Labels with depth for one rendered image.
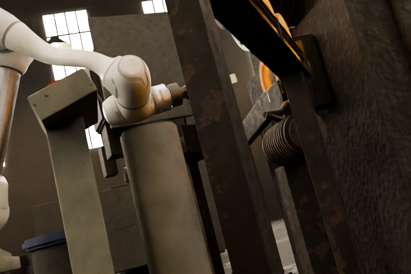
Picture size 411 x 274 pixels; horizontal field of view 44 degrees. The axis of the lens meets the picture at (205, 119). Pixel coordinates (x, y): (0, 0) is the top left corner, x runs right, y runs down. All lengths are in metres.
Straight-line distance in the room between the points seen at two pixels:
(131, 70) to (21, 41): 0.47
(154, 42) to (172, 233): 3.78
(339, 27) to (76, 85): 0.87
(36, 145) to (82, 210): 11.07
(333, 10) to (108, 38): 3.25
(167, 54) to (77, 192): 3.78
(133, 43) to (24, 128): 7.74
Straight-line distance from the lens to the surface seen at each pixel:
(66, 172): 0.95
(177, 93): 1.61
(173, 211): 0.98
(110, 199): 4.03
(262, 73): 1.91
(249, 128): 2.10
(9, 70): 1.91
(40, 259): 2.44
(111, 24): 4.66
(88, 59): 1.52
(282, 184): 1.48
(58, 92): 0.91
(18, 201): 11.86
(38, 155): 11.95
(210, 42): 0.67
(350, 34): 1.49
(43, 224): 4.01
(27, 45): 1.74
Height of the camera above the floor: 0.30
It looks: 11 degrees up
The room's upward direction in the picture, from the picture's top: 14 degrees counter-clockwise
